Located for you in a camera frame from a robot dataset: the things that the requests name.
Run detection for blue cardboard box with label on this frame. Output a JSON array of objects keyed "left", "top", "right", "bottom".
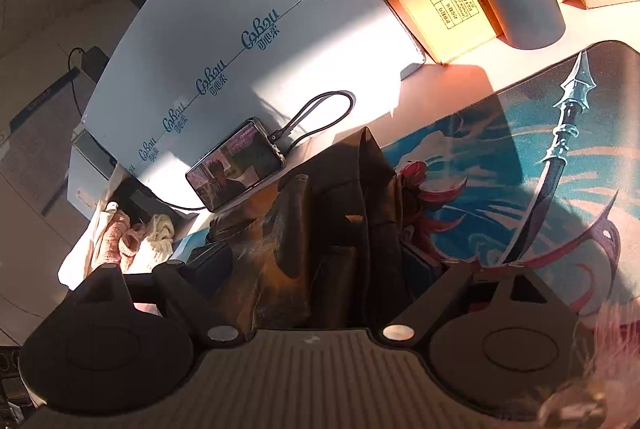
[{"left": 67, "top": 129, "right": 121, "bottom": 220}]

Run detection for black phone cable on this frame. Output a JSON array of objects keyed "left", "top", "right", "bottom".
[{"left": 267, "top": 90, "right": 357, "bottom": 154}]

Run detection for black mounted device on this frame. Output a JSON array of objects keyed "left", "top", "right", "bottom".
[{"left": 80, "top": 46, "right": 112, "bottom": 82}]

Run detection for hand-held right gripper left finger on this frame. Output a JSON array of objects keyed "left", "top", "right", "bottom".
[{"left": 35, "top": 243, "right": 246, "bottom": 347}]

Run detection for printed desk mat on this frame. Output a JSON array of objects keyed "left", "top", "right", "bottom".
[{"left": 380, "top": 40, "right": 640, "bottom": 325}]

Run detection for dark brown jacket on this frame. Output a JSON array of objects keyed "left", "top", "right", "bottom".
[{"left": 207, "top": 126, "right": 446, "bottom": 330}]

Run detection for white cloth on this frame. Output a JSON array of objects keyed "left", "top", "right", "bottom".
[{"left": 57, "top": 169, "right": 131, "bottom": 285}]

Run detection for cream knit garment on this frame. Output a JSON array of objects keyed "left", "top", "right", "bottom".
[{"left": 122, "top": 214, "right": 176, "bottom": 275}]

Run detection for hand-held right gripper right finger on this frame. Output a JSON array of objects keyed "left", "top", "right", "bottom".
[{"left": 382, "top": 261, "right": 576, "bottom": 346}]

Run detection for black smartphone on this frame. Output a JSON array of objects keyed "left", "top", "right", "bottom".
[{"left": 185, "top": 118, "right": 287, "bottom": 213}]

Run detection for pink fluffy cloth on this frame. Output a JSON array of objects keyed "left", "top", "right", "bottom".
[{"left": 537, "top": 299, "right": 640, "bottom": 429}]

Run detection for pink knit sweater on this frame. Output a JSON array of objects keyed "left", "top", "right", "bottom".
[{"left": 92, "top": 209, "right": 151, "bottom": 270}]

